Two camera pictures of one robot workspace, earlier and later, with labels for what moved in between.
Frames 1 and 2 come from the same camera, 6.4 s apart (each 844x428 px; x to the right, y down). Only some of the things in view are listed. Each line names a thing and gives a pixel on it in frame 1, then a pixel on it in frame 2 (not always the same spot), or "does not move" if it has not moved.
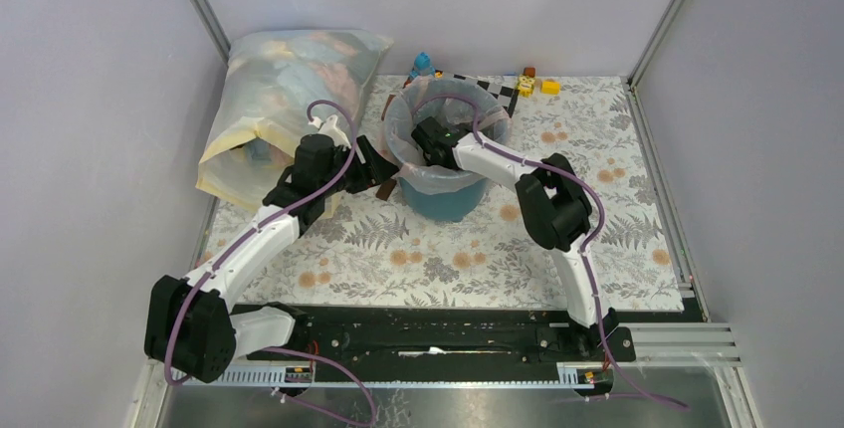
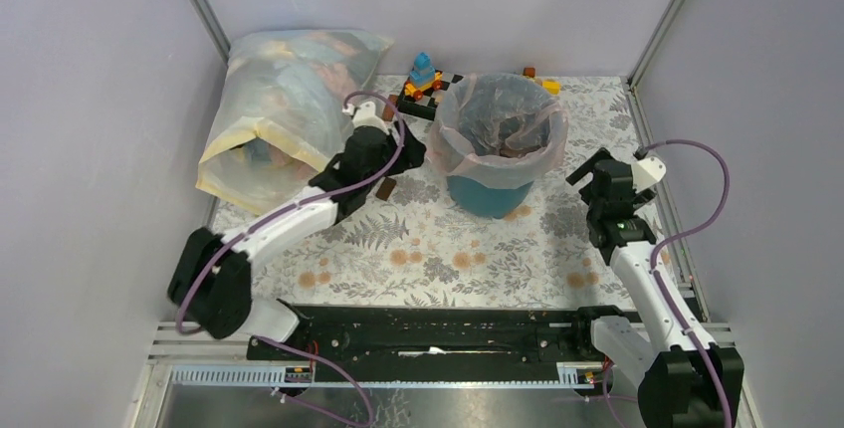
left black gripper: x=375 y=170 to x=411 y=154
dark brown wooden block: x=384 y=189 does not move
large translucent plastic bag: x=277 y=81 does not move
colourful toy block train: x=422 y=66 does not move
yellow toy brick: x=550 y=87 does not move
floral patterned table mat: x=369 y=253 does not move
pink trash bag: x=465 y=106 to x=496 y=129
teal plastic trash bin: x=467 y=105 to x=486 y=202
